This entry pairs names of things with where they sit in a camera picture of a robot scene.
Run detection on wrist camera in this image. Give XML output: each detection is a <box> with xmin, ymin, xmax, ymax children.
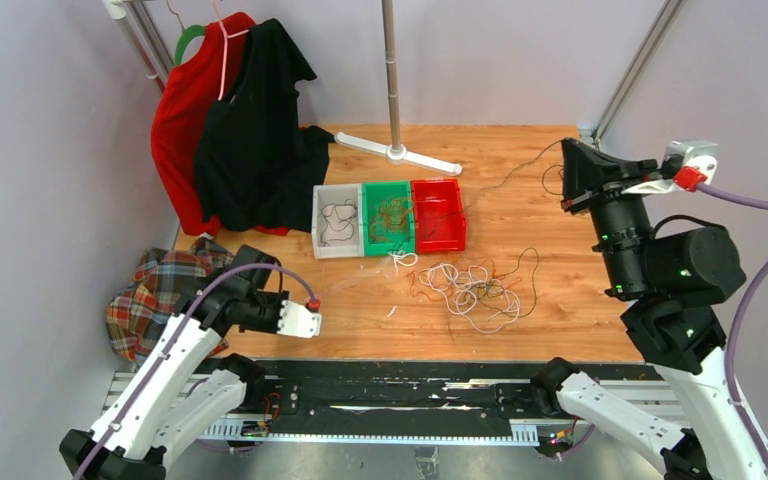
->
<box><xmin>622</xmin><ymin>140</ymin><xmax>719</xmax><ymax>195</ymax></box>
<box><xmin>276</xmin><ymin>300</ymin><xmax>323</xmax><ymax>339</ymax></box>

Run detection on white stand with metal pole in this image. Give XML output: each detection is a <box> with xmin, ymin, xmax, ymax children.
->
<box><xmin>334</xmin><ymin>0</ymin><xmax>463</xmax><ymax>176</ymax></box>

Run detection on thin black cable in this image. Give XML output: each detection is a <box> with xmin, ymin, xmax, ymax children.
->
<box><xmin>423</xmin><ymin>139</ymin><xmax>567</xmax><ymax>243</ymax></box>

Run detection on orange cable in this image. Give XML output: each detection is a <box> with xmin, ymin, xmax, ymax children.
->
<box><xmin>365</xmin><ymin>195</ymin><xmax>415</xmax><ymax>245</ymax></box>

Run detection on clothes rack metal frame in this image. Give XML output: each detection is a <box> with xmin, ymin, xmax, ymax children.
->
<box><xmin>101</xmin><ymin>0</ymin><xmax>173</xmax><ymax>93</ymax></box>

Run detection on plaid flannel shirt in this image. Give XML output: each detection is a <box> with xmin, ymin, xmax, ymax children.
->
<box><xmin>105</xmin><ymin>237</ymin><xmax>234</xmax><ymax>365</ymax></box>

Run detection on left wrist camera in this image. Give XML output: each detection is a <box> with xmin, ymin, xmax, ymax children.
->
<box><xmin>276</xmin><ymin>300</ymin><xmax>323</xmax><ymax>339</ymax></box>

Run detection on green plastic bin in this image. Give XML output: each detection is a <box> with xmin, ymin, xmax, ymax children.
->
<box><xmin>362</xmin><ymin>181</ymin><xmax>416</xmax><ymax>256</ymax></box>

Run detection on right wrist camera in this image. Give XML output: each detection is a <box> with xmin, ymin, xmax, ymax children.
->
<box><xmin>622</xmin><ymin>140</ymin><xmax>719</xmax><ymax>195</ymax></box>

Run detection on pink clothes hanger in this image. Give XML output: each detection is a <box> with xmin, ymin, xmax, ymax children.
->
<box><xmin>211</xmin><ymin>0</ymin><xmax>249</xmax><ymax>100</ymax></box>

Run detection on red plastic bin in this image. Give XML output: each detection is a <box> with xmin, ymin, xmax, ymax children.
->
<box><xmin>410</xmin><ymin>178</ymin><xmax>467</xmax><ymax>254</ymax></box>

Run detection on black t-shirt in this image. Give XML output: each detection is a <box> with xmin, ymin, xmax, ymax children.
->
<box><xmin>193</xmin><ymin>19</ymin><xmax>335</xmax><ymax>232</ymax></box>

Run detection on white plastic bin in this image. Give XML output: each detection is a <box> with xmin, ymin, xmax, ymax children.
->
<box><xmin>311</xmin><ymin>183</ymin><xmax>364</xmax><ymax>260</ymax></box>

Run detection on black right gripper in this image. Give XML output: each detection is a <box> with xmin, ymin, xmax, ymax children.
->
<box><xmin>553</xmin><ymin>134</ymin><xmax>654</xmax><ymax>291</ymax></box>

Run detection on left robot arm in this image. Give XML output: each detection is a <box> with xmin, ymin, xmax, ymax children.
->
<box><xmin>59</xmin><ymin>246</ymin><xmax>322</xmax><ymax>479</ymax></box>

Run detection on green clothes hanger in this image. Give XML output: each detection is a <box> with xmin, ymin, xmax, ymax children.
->
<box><xmin>173</xmin><ymin>25</ymin><xmax>206</xmax><ymax>67</ymax></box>

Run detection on red t-shirt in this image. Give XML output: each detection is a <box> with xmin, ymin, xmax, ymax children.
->
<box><xmin>150</xmin><ymin>12</ymin><xmax>256</xmax><ymax>238</ymax></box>

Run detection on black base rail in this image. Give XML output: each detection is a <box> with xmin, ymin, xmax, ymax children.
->
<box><xmin>233</xmin><ymin>360</ymin><xmax>587</xmax><ymax>440</ymax></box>

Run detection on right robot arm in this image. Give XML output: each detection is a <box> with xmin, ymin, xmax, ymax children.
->
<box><xmin>531</xmin><ymin>138</ymin><xmax>768</xmax><ymax>479</ymax></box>

